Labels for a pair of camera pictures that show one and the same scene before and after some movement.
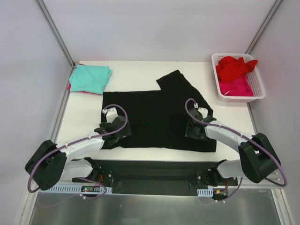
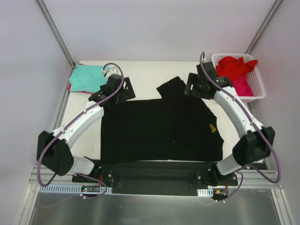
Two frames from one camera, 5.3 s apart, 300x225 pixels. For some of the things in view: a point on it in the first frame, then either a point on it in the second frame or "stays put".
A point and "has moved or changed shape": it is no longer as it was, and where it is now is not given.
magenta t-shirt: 240,87 stays put
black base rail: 148,177 stays put
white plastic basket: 254,77 stays put
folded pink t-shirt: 69,85 stays put
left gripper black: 122,131 -> 128,89
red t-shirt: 229,68 stays put
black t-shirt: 157,118 has moved or changed shape
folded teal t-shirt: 90,78 stays put
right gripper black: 192,131 -> 190,84
